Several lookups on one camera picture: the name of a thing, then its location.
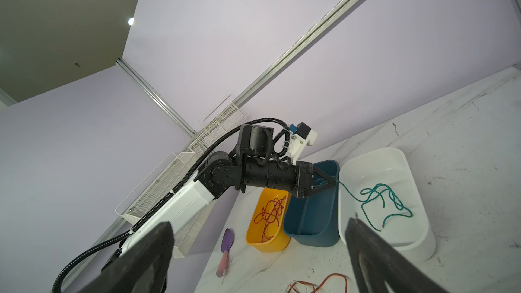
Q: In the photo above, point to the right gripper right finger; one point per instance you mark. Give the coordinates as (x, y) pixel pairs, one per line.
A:
(378, 267)

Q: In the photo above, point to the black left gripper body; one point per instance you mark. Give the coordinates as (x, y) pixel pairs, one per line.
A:
(295, 179)

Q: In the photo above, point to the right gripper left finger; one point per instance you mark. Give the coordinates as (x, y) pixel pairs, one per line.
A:
(144, 268)

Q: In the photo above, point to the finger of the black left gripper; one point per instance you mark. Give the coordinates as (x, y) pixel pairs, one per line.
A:
(322, 181)

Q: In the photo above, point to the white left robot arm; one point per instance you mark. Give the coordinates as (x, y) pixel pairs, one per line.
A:
(262, 153)

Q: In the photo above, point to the teal plastic bin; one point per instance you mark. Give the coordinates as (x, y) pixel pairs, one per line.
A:
(313, 221)

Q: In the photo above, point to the white plastic bin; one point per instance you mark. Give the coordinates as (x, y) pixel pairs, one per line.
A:
(379, 189)

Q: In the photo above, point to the yellow plastic bin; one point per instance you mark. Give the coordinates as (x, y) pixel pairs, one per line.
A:
(265, 231)

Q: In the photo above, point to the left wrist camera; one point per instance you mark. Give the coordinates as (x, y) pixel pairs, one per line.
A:
(301, 136)

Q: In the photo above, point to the purple pink-handled spatula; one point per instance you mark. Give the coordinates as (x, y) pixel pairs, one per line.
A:
(226, 244)

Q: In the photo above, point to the white wire wall basket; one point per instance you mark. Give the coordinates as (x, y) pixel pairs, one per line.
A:
(222, 118)

